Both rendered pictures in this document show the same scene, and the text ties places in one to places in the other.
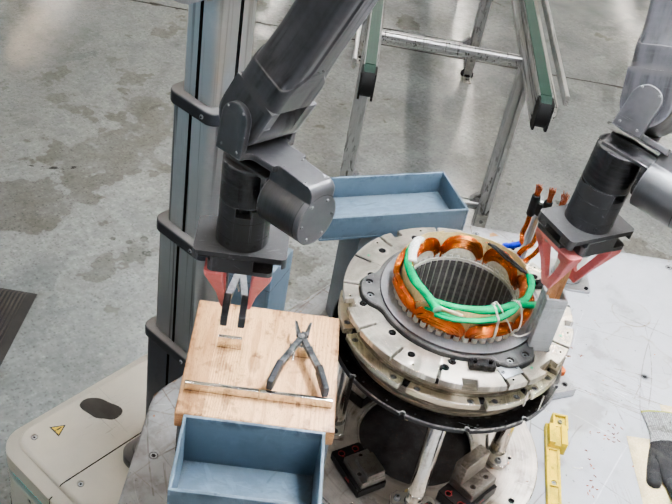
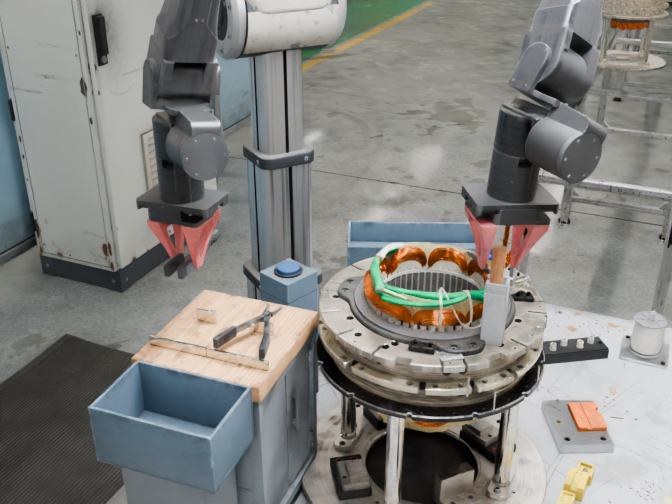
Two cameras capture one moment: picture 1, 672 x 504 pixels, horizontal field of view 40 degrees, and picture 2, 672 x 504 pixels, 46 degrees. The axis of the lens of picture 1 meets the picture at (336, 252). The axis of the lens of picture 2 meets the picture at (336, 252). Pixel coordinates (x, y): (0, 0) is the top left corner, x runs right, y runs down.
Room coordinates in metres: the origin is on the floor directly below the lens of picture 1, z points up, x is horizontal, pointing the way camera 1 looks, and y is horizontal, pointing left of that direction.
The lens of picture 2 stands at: (0.04, -0.48, 1.67)
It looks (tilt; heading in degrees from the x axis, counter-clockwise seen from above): 27 degrees down; 26
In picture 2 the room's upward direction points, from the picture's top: straight up
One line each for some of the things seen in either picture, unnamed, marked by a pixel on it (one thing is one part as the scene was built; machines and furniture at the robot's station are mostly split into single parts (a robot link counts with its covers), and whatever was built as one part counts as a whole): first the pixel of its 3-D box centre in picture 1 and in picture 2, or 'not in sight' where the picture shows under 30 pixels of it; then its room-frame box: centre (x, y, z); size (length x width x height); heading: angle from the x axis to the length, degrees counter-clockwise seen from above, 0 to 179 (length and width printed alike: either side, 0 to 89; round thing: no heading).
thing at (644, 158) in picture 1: (618, 167); (524, 131); (0.92, -0.30, 1.38); 0.07 x 0.06 x 0.07; 53
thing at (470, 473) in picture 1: (475, 472); (458, 490); (0.90, -0.26, 0.85); 0.06 x 0.04 x 0.05; 140
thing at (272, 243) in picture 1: (243, 223); (181, 182); (0.80, 0.10, 1.29); 0.10 x 0.07 x 0.07; 96
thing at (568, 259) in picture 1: (566, 254); (497, 233); (0.92, -0.28, 1.25); 0.07 x 0.07 x 0.09; 35
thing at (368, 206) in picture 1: (371, 261); (414, 304); (1.24, -0.06, 0.92); 0.25 x 0.11 x 0.28; 114
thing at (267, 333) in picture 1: (262, 368); (229, 340); (0.83, 0.06, 1.05); 0.20 x 0.19 x 0.02; 5
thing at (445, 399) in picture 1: (442, 394); (385, 376); (0.84, -0.17, 1.05); 0.09 x 0.04 x 0.01; 98
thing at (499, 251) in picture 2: (558, 283); (497, 268); (0.92, -0.28, 1.20); 0.02 x 0.02 x 0.06
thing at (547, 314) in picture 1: (546, 318); (495, 309); (0.93, -0.28, 1.14); 0.03 x 0.03 x 0.09; 8
